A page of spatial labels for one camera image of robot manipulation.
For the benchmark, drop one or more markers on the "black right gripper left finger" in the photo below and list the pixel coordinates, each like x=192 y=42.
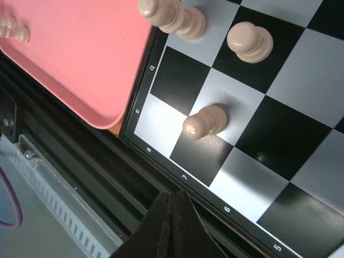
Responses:
x=153 y=236

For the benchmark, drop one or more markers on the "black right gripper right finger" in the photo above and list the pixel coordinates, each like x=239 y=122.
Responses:
x=190 y=238

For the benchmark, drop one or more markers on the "light wooden chess piece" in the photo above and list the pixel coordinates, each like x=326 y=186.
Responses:
x=21 y=33
x=174 y=17
x=209 y=120
x=7 y=24
x=250 y=43

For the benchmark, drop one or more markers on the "black and grey chessboard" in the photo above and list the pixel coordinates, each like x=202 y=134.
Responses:
x=276 y=170

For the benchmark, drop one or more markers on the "pink plastic tray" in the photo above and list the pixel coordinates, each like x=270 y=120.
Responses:
x=86 y=53

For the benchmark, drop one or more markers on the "black aluminium frame rail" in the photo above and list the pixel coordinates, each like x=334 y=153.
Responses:
x=114 y=179

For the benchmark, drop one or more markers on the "light blue cable duct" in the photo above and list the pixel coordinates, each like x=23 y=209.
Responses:
x=57 y=222

